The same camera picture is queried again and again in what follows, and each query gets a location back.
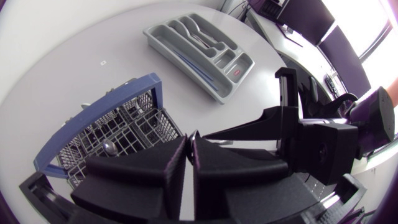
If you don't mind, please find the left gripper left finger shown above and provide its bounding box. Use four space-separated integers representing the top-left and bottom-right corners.
70 134 188 222

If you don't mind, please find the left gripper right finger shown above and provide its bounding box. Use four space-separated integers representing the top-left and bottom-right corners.
191 136 318 223

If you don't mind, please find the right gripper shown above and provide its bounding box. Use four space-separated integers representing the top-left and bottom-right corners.
203 67 352 158

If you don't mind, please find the steel spoon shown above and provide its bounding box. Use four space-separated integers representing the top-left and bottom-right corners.
186 129 234 164
102 139 119 157

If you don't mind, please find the grey cutlery basket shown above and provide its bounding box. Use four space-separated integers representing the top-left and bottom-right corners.
33 72 184 190

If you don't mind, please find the steel cutlery piece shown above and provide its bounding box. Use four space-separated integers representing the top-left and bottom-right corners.
191 32 216 48

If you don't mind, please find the grey cutlery tray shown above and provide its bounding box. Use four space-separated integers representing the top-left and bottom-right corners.
142 12 256 105

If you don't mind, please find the blue plastic chopstick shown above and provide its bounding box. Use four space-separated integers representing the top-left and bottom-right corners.
172 49 216 83
178 57 220 92

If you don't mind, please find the black office chair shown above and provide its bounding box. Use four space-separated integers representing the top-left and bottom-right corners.
303 76 359 119

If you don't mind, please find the dark screen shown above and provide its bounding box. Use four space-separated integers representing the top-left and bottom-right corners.
317 25 373 99
275 0 336 46

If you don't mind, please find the person's hand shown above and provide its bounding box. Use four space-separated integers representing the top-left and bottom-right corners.
384 77 398 108

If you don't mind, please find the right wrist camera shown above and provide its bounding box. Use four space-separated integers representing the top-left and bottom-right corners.
294 123 359 186

